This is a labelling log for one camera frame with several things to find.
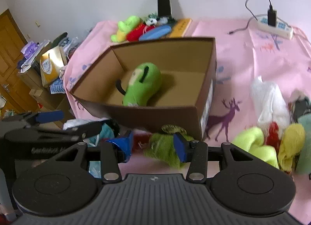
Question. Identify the yellow fuzzy plush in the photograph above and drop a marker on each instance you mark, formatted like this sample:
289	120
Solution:
291	145

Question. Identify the blue glasses case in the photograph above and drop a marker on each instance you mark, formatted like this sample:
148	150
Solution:
156	33

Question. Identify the yellow paper bag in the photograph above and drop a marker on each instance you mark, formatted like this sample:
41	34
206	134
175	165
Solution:
50	64

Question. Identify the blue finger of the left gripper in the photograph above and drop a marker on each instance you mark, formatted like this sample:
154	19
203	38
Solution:
50	116

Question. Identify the wooden door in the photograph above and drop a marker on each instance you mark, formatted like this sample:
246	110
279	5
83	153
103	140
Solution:
13	89

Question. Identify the green avocado plush toy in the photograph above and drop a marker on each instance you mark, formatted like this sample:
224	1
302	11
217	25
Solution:
145	81

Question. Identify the black charger plug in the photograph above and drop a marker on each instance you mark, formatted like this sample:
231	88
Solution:
271	16

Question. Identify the white plush toy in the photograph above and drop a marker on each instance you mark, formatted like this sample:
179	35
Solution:
269	104

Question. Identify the red plush toy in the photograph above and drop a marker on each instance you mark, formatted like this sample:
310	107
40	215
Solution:
138	31

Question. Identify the small panda plush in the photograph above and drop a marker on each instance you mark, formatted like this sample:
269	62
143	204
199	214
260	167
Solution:
153	19

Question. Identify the brown cardboard box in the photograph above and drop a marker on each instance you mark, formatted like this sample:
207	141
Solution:
188	70

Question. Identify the teal bath mesh sponge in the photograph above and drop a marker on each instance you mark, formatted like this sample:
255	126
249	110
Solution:
105	134

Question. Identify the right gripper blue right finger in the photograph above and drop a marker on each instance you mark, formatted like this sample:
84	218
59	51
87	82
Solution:
182	147

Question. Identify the white power strip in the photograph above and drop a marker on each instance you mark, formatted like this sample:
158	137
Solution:
281	29

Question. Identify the green yellow plush toy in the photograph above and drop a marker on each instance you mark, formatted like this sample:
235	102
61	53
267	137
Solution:
125	27

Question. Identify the purple white paper pile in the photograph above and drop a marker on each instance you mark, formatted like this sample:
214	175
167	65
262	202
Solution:
30	52

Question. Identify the pink deer print tablecloth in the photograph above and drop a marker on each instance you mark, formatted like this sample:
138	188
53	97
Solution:
240	57

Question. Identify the fuzzy green plush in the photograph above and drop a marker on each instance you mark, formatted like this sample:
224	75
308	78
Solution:
161	146

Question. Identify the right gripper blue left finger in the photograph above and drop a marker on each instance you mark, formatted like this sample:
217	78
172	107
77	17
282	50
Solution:
122	147

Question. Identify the yellow book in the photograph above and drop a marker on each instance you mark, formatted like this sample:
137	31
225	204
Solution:
180	28

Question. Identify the red plush item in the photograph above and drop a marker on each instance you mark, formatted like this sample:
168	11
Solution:
140	141

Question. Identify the blue patterned cloth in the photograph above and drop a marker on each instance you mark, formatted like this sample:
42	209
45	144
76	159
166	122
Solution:
57	87

